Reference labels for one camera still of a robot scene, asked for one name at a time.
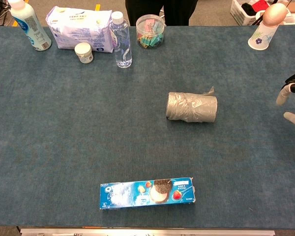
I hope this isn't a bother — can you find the grey duct-taped cylinder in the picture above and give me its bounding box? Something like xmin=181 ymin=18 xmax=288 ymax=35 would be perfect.
xmin=166 ymin=86 xmax=218 ymax=123

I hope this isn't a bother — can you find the floral paper cup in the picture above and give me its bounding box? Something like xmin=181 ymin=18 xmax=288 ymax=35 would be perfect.
xmin=247 ymin=21 xmax=278 ymax=51

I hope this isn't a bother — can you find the beige egg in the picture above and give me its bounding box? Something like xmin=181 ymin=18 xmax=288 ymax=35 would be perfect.
xmin=264 ymin=3 xmax=288 ymax=27

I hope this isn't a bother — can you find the white plastic laundry basket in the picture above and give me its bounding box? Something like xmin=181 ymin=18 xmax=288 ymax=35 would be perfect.
xmin=230 ymin=0 xmax=295 ymax=26

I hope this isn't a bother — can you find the clear jar of binder clips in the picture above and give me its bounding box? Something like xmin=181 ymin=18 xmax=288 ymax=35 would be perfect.
xmin=136 ymin=14 xmax=166 ymax=50

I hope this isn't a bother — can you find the person in black trousers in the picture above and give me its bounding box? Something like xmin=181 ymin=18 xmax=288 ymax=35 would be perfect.
xmin=125 ymin=0 xmax=199 ymax=27

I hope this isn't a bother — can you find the clear water bottle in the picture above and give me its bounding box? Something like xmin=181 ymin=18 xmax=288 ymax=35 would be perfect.
xmin=109 ymin=11 xmax=133 ymax=69

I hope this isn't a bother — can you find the blue Oreo cookie box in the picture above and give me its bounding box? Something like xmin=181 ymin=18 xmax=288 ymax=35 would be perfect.
xmin=99 ymin=177 xmax=196 ymax=210

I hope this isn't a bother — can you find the small white lidded jar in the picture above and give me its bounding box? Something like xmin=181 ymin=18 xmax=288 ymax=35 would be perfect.
xmin=74 ymin=42 xmax=94 ymax=64

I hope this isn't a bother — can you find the purple tissue pack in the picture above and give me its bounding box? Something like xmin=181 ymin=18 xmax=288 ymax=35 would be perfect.
xmin=45 ymin=6 xmax=114 ymax=53

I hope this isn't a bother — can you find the white light-blue lotion bottle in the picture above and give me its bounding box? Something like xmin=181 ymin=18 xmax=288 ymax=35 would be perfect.
xmin=7 ymin=0 xmax=52 ymax=52

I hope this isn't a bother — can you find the aluminium frame rail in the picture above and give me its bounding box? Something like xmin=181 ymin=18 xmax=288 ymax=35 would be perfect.
xmin=20 ymin=227 xmax=275 ymax=236

